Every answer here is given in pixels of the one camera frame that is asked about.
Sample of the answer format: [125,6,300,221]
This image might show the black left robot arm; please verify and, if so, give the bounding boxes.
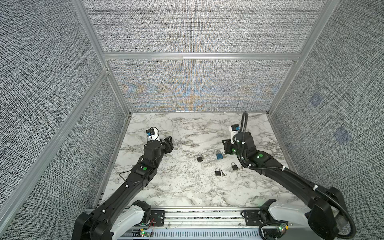
[72,136,174,240]

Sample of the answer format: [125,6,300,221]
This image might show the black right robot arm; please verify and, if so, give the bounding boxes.
[222,132,357,240]

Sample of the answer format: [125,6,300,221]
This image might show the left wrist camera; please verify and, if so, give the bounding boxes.
[146,127,160,142]

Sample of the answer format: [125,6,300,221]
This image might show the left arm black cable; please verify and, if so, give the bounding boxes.
[118,169,133,182]

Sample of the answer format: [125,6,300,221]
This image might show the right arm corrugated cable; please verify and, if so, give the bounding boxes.
[239,111,357,240]

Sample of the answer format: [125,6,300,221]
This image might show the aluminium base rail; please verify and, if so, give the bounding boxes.
[79,207,331,230]

